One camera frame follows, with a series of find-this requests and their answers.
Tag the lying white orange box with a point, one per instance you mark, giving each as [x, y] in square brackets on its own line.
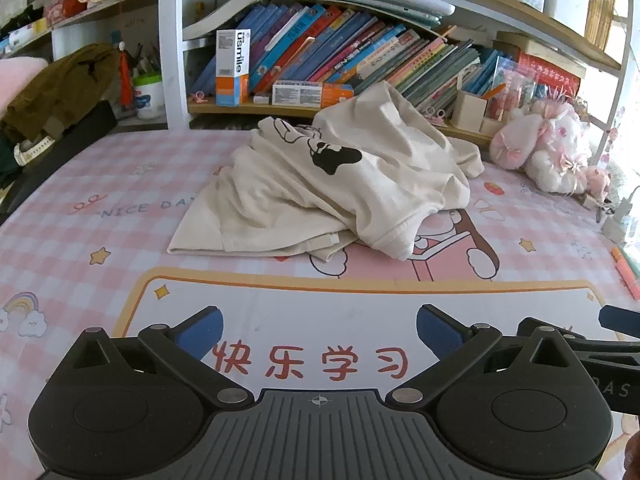
[310, 94]

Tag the upright white orange box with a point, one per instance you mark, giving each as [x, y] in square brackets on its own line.
[232, 67]

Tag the pink fluffy cloth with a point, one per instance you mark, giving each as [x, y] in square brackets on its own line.
[17, 80]

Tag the white charger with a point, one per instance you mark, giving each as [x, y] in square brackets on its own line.
[617, 220]

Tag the black chair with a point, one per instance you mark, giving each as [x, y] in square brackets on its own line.
[75, 145]

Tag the red tassel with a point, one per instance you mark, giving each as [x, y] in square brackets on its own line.
[125, 75]

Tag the olive green jacket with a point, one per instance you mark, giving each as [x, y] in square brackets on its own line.
[60, 85]

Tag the cream printed t-shirt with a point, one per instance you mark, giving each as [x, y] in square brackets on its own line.
[310, 200]

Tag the pink scissors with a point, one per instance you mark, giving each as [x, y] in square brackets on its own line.
[436, 112]

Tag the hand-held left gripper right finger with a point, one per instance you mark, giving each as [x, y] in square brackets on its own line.
[440, 330]

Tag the white storage box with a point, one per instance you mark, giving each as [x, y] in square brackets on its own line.
[565, 5]

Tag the orange highlighter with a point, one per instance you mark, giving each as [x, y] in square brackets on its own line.
[627, 272]

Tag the small white box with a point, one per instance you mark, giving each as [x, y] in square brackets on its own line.
[262, 99]

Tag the red box on shelf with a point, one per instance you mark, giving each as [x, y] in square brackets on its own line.
[547, 72]

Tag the white wrist watch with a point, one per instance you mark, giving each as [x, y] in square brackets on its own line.
[32, 150]

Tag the pink white plush rabbit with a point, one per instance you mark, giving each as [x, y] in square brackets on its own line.
[550, 145]

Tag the white pen cup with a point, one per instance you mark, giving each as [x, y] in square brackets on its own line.
[148, 97]

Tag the white bookshelf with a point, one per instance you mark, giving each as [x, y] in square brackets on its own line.
[172, 60]

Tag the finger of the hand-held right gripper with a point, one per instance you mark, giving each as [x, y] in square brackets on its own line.
[600, 346]
[620, 317]

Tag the small pink plush toy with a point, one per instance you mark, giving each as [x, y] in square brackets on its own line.
[597, 180]

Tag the beige pen holder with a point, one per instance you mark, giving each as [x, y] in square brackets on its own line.
[469, 110]

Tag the pink checked table mat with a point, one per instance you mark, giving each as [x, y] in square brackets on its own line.
[100, 220]

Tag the row of colourful books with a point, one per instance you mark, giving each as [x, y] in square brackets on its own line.
[300, 45]

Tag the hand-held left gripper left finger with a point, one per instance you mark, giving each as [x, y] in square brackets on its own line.
[200, 332]

